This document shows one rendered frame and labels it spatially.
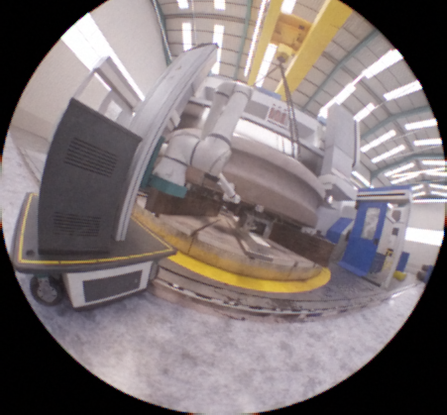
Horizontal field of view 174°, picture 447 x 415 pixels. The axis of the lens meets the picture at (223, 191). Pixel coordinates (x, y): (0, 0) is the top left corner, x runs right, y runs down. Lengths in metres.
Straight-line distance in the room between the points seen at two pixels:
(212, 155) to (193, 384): 1.06
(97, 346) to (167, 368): 0.30
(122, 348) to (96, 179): 0.69
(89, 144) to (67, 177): 0.13
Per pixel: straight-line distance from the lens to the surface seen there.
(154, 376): 0.76
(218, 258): 1.66
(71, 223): 0.62
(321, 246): 2.43
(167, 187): 0.70
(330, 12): 10.99
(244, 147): 2.23
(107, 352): 0.79
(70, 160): 0.55
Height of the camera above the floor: 0.73
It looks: 3 degrees up
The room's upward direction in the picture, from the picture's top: 21 degrees clockwise
